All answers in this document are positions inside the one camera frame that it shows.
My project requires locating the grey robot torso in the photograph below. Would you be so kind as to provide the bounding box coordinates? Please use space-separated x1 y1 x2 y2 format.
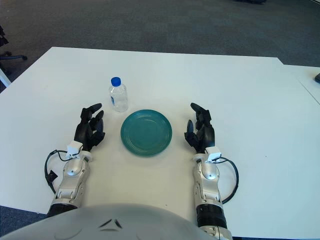
0 204 216 240

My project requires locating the teal round plate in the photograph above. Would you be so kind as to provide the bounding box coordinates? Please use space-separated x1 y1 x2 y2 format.
120 108 173 158

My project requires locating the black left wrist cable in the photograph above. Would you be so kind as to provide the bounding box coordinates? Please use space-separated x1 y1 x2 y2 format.
44 149 70 195

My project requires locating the white right wrist connector box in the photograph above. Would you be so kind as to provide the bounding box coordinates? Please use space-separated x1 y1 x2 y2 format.
205 146 222 163

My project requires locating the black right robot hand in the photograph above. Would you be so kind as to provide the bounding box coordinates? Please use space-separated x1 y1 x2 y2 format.
184 102 216 154

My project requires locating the clear bottle with blue cap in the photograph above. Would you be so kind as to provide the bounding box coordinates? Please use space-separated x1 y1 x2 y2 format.
108 76 129 113

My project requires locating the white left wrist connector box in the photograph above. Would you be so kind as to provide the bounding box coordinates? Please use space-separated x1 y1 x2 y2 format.
66 140 84 159

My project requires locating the black office chair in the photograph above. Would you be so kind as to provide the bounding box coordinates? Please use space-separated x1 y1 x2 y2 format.
0 24 28 76

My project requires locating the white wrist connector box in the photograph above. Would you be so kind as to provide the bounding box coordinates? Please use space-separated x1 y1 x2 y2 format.
205 146 222 163
66 140 84 159

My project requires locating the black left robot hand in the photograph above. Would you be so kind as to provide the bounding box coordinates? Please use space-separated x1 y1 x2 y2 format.
74 102 106 153

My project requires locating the white desk leg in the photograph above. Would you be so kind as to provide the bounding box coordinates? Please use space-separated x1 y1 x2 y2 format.
0 66 11 88

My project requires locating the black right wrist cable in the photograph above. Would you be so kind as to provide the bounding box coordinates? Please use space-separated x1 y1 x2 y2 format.
217 156 240 205

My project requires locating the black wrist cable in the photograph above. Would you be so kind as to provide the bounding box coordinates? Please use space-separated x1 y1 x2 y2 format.
44 149 70 195
217 156 240 205

